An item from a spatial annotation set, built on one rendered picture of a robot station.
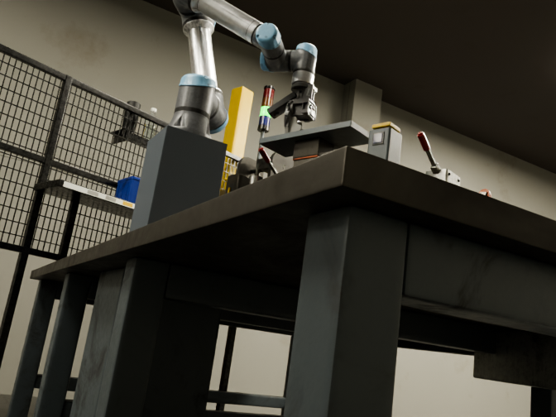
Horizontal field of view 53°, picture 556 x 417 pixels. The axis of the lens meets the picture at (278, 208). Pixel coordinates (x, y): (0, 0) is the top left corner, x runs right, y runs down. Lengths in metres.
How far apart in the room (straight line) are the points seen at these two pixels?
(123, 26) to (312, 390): 4.02
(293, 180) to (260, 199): 0.07
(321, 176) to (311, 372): 0.19
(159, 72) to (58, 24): 0.75
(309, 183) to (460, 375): 5.23
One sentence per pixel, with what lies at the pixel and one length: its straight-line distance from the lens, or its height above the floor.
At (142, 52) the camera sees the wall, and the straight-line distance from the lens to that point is 4.38.
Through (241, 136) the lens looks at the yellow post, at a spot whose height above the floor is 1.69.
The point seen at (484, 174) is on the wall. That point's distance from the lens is 6.21.
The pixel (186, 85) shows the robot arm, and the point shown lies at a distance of 1.83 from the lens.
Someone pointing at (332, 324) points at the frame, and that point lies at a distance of 0.54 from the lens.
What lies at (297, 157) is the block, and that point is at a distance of 1.74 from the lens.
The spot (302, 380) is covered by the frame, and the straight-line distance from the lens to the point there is 0.58.
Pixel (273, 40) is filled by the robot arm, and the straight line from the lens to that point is 1.85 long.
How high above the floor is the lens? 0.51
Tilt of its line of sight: 14 degrees up
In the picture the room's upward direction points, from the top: 8 degrees clockwise
